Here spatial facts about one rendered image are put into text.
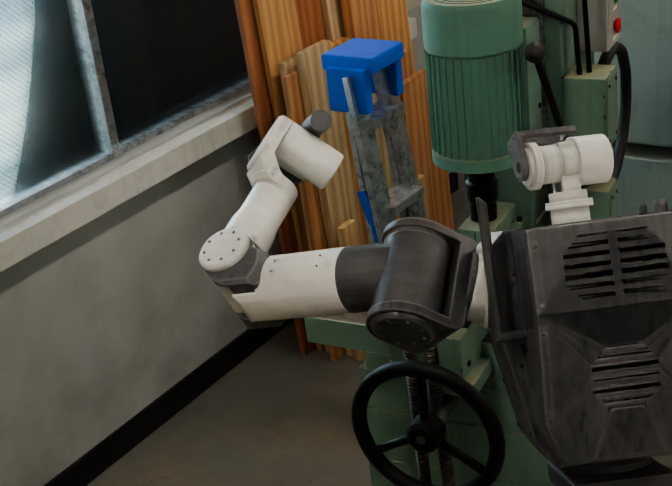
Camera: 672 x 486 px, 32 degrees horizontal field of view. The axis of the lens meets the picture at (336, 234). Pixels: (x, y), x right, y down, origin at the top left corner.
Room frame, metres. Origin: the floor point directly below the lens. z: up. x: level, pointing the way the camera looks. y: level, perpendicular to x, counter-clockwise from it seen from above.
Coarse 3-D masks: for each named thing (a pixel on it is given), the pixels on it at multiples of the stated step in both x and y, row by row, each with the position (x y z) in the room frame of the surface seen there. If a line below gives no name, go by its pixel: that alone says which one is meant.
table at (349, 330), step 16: (320, 320) 2.00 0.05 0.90; (336, 320) 1.99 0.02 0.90; (352, 320) 1.98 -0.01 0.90; (320, 336) 2.01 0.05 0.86; (336, 336) 1.99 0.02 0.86; (352, 336) 1.97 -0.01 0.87; (368, 336) 1.95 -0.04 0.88; (384, 352) 1.94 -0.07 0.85; (480, 368) 1.80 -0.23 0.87; (496, 368) 1.83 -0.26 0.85; (400, 384) 1.82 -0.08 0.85; (480, 384) 1.78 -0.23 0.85
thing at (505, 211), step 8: (504, 208) 2.04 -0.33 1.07; (512, 208) 2.05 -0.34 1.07; (504, 216) 2.01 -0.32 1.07; (512, 216) 2.04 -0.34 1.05; (464, 224) 1.99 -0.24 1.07; (472, 224) 1.99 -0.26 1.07; (496, 224) 1.98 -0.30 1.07; (504, 224) 2.00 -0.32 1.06; (464, 232) 1.97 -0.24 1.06; (472, 232) 1.96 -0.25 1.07; (480, 240) 1.96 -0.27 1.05
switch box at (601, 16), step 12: (588, 0) 2.18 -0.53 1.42; (600, 0) 2.17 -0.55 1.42; (612, 0) 2.19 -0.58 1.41; (588, 12) 2.18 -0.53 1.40; (600, 12) 2.17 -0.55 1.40; (612, 12) 2.19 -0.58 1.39; (600, 24) 2.17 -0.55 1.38; (612, 24) 2.19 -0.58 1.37; (600, 36) 2.17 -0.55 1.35; (612, 36) 2.18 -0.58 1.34; (600, 48) 2.17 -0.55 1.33
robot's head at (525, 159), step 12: (516, 132) 1.44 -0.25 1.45; (528, 132) 1.44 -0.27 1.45; (540, 132) 1.44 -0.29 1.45; (552, 132) 1.44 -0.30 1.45; (564, 132) 1.45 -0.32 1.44; (516, 144) 1.43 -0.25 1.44; (528, 144) 1.43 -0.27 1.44; (540, 144) 1.46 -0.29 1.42; (516, 156) 1.43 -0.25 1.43; (528, 156) 1.41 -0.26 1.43; (516, 168) 1.43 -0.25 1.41; (528, 168) 1.40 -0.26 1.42; (540, 168) 1.39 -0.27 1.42; (528, 180) 1.41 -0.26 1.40
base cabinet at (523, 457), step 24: (384, 432) 1.95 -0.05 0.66; (456, 432) 1.87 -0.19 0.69; (480, 432) 1.85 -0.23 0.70; (504, 432) 1.82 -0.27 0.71; (408, 456) 1.92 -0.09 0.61; (432, 456) 1.90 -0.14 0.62; (480, 456) 1.85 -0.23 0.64; (528, 456) 1.80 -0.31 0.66; (384, 480) 1.95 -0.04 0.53; (432, 480) 1.90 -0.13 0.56; (456, 480) 1.87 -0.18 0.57; (504, 480) 1.83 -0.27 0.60; (528, 480) 1.80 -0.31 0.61
